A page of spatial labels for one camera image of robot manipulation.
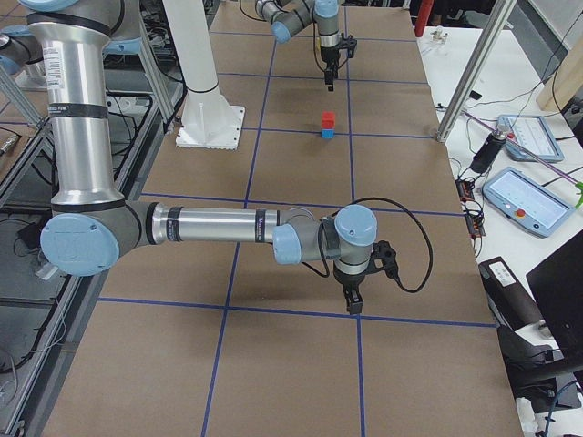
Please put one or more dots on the black monitor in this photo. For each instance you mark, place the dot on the black monitor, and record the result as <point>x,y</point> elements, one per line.
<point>556,284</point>

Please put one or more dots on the far teach pendant tablet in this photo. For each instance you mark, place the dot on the far teach pendant tablet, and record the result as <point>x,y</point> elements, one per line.
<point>533,134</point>

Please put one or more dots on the small black square puck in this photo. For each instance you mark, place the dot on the small black square puck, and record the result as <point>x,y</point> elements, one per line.
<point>475,95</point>

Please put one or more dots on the orange circuit board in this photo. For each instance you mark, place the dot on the orange circuit board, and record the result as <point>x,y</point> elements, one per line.
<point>472,209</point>

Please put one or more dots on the aluminium frame post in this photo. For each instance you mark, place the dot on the aluminium frame post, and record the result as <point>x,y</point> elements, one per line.
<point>484,46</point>

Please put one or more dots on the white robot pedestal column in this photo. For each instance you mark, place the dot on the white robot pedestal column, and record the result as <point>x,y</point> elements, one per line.
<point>207,120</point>

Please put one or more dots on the metal fitting white cap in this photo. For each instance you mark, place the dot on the metal fitting white cap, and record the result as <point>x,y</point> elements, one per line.
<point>438,36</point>

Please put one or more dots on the reacher grabber stick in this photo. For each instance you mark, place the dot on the reacher grabber stick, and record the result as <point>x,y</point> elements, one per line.
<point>560,173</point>

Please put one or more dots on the teach pendant tablet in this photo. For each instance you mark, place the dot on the teach pendant tablet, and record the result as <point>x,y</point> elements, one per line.
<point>532,207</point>
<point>533,134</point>

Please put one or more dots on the near teach pendant tablet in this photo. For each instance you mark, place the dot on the near teach pendant tablet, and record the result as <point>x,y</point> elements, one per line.
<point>532,207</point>

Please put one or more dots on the blue cube block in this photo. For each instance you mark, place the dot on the blue cube block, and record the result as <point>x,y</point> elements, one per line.
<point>327,133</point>

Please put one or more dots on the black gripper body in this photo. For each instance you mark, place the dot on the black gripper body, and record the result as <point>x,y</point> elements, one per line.
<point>327,54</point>
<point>348,280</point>

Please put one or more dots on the black brown box device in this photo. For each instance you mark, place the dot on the black brown box device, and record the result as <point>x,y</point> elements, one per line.
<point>510,301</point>

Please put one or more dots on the black water bottle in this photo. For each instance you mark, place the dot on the black water bottle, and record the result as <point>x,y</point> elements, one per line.
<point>486,155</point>

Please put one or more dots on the red cube block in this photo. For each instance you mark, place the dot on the red cube block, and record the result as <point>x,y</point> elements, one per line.
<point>328,120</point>

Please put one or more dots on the red cylinder object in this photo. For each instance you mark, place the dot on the red cylinder object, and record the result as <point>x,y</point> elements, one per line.
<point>423,15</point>

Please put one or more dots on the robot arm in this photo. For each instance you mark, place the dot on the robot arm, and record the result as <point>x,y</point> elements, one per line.
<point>286,23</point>
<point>98,216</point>

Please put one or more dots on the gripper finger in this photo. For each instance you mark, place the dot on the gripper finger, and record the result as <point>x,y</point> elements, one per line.
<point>327,77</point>
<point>332,76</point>
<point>357,302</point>
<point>350,300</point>

